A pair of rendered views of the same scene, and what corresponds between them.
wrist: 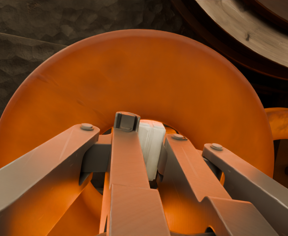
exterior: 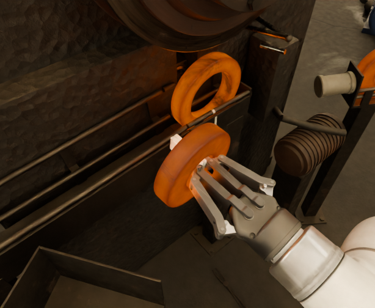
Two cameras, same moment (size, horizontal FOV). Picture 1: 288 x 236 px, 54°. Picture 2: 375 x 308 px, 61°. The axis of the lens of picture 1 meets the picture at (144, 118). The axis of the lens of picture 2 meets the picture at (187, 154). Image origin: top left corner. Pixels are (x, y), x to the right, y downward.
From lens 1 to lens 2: 43 cm
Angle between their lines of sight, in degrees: 54
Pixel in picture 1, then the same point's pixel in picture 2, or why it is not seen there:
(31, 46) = (29, 99)
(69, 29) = (25, 55)
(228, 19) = (174, 44)
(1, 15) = not seen: outside the picture
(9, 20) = not seen: outside the picture
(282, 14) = (203, 33)
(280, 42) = (201, 40)
